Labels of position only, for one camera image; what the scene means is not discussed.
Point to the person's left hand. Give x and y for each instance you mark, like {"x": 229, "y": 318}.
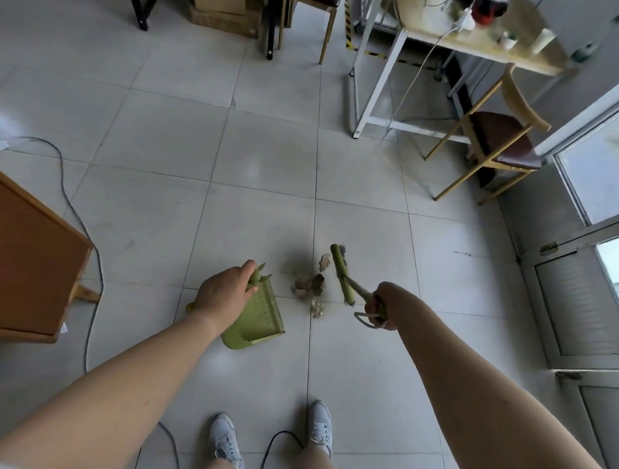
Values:
{"x": 219, "y": 294}

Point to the person's right hand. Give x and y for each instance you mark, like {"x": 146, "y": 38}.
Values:
{"x": 392, "y": 301}

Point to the person's right fingers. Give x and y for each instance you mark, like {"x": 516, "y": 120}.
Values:
{"x": 375, "y": 307}

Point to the person's left fingers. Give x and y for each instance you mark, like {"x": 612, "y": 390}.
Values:
{"x": 248, "y": 272}

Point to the green plastic dustpan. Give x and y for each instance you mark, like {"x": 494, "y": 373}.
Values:
{"x": 258, "y": 316}

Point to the green hand broom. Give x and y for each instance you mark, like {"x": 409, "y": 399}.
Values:
{"x": 342, "y": 276}

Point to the person's left forearm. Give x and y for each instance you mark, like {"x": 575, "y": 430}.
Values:
{"x": 106, "y": 397}

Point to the person's right forearm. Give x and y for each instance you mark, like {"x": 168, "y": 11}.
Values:
{"x": 486, "y": 400}

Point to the pile of brown debris scraps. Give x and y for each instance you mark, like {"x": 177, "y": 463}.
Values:
{"x": 305, "y": 283}

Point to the person's right white shoe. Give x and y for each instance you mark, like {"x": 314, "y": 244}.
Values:
{"x": 320, "y": 427}

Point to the person's white shoe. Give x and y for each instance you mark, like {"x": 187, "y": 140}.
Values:
{"x": 320, "y": 427}
{"x": 226, "y": 439}

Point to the person's left white shoe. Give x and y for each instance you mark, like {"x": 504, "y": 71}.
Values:
{"x": 226, "y": 439}

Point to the person's right leg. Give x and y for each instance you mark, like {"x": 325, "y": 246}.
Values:
{"x": 311, "y": 465}

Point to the grey metal door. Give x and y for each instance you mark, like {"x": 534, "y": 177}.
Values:
{"x": 575, "y": 307}

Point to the wooden chair with brown seat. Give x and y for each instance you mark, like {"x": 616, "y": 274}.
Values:
{"x": 503, "y": 140}

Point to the orange wooden cabinet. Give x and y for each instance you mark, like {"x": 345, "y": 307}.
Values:
{"x": 30, "y": 262}

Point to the large cardboard box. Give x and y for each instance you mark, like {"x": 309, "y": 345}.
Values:
{"x": 225, "y": 22}

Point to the glass window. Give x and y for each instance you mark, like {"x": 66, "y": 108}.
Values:
{"x": 603, "y": 156}

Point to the small white plant pot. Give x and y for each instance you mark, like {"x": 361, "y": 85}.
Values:
{"x": 507, "y": 41}

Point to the white power strip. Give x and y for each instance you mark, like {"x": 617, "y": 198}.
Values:
{"x": 466, "y": 19}

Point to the red and black object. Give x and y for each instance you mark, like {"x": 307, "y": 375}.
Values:
{"x": 487, "y": 10}

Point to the black metal post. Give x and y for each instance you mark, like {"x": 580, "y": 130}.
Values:
{"x": 273, "y": 23}

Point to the white frame table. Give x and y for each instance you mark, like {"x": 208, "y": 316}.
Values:
{"x": 493, "y": 46}

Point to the black table leg frame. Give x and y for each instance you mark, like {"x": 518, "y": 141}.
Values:
{"x": 142, "y": 5}

